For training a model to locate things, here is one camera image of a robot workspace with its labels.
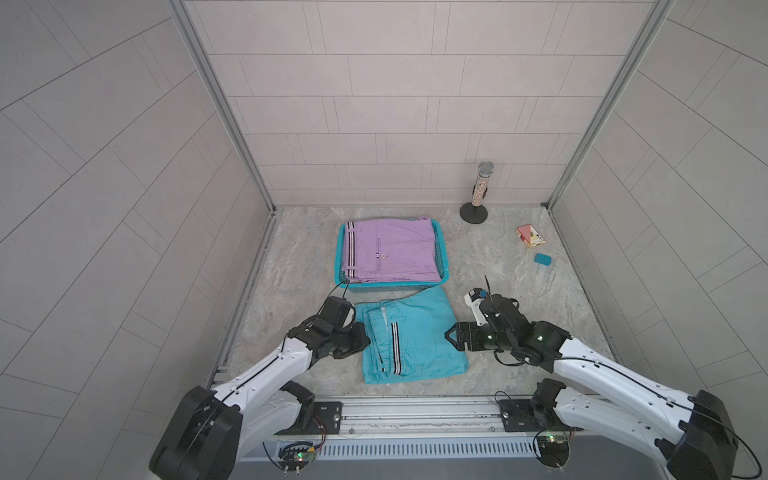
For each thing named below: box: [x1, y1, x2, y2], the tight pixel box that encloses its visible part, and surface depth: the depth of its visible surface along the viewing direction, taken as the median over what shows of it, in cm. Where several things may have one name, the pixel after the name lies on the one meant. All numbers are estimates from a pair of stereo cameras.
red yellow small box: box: [516, 224, 546, 248], surface depth 107 cm
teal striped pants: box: [354, 285, 469, 384], surface depth 82 cm
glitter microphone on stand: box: [460, 160, 495, 224], surface depth 104 cm
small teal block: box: [534, 253, 553, 266], surface depth 104 cm
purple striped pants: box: [343, 216, 442, 284], surface depth 95 cm
